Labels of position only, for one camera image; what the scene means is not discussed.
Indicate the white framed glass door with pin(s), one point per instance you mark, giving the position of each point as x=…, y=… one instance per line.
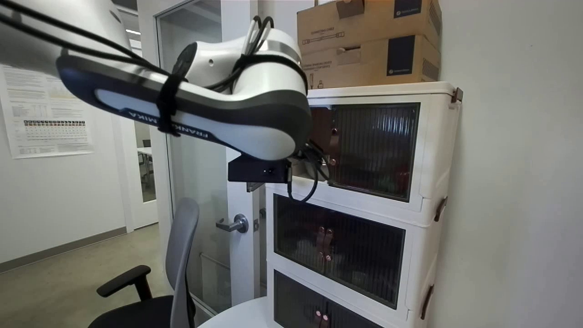
x=201, y=201

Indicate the smoked translucent cabinet door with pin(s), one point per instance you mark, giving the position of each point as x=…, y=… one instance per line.
x=347, y=316
x=376, y=152
x=370, y=261
x=298, y=231
x=294, y=303
x=321, y=121

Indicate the white door with small window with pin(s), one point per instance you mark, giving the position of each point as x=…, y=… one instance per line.
x=143, y=212

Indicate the grey and black office chair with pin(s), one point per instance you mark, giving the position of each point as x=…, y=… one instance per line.
x=183, y=261

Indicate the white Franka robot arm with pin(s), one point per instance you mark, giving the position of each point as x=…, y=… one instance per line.
x=243, y=116

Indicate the printed paper wall poster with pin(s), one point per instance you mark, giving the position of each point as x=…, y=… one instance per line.
x=43, y=121

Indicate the white three-tier storage cabinet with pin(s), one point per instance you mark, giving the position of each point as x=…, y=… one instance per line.
x=434, y=152

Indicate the flat brown cardboard box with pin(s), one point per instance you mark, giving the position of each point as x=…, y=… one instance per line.
x=365, y=25
x=358, y=65

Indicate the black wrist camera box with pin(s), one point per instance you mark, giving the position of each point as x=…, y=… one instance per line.
x=258, y=169

